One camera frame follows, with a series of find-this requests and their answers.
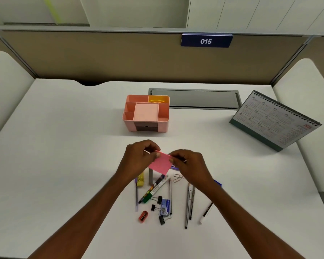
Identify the black binder clip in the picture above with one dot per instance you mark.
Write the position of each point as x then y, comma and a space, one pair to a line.
153, 207
162, 219
159, 199

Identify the purple gel pen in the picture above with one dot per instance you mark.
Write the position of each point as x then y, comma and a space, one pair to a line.
136, 195

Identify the pink desk organizer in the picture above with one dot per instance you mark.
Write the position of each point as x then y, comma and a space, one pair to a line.
147, 111

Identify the person's left hand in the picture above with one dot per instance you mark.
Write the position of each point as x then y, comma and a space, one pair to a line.
136, 159

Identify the red pencil sharpener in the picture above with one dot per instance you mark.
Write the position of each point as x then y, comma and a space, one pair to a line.
143, 216

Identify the beige partition panel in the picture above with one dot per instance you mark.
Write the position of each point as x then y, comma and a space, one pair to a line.
0, 43
318, 51
110, 56

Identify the person's right forearm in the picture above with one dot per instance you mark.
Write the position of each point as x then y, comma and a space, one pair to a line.
245, 221

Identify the pink sticky note pad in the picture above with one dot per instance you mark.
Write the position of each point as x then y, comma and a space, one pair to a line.
160, 163

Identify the person's right hand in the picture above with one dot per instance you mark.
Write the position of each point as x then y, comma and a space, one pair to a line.
194, 169

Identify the black pencil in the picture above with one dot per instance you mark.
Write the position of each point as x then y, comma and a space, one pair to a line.
192, 205

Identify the white open shelf unit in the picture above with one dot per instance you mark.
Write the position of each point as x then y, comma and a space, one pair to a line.
124, 10

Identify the orange sticky note pad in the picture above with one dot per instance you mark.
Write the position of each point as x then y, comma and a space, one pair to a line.
166, 98

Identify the grey lead case blue cap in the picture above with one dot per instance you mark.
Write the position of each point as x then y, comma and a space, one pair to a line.
150, 178

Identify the purple hole punch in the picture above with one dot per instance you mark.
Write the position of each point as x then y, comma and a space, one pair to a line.
174, 166

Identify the person's left forearm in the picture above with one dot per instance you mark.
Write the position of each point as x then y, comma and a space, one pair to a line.
83, 221

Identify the green spiral desk calendar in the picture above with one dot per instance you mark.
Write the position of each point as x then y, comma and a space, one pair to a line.
272, 124

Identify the green capped white marker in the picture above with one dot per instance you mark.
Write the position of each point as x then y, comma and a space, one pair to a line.
159, 186
206, 214

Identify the dark pen colourful print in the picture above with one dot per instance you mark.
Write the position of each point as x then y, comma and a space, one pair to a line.
150, 189

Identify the white panelled cabinet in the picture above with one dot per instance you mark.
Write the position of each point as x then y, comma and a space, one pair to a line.
259, 13

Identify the blue staple box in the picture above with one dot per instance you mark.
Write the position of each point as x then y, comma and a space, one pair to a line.
165, 206

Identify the blue number sign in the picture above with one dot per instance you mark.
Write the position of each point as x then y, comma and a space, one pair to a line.
191, 40

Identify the yellow transparent lead case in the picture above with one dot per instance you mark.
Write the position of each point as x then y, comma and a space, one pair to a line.
141, 180

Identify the white side divider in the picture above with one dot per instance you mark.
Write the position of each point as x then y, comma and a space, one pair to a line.
307, 105
5, 91

